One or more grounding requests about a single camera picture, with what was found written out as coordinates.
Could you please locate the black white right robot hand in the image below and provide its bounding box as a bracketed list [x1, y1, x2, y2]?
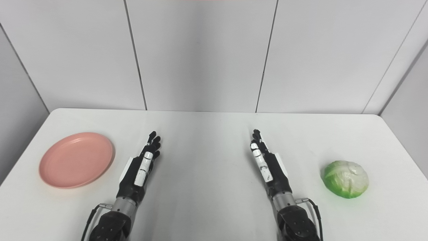
[250, 129, 294, 198]

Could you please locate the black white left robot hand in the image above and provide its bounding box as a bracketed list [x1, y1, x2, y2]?
[116, 131, 162, 203]

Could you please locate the pink plate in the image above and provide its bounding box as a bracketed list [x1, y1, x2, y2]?
[38, 132, 116, 189]

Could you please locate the green white cabbage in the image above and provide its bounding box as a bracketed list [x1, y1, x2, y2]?
[321, 160, 369, 199]

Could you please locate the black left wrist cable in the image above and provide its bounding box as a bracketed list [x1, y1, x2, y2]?
[81, 203, 113, 241]

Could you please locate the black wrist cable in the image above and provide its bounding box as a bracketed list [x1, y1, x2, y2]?
[295, 198, 324, 241]
[81, 203, 113, 241]

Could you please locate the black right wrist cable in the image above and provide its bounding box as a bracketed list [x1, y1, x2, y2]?
[295, 198, 324, 241]

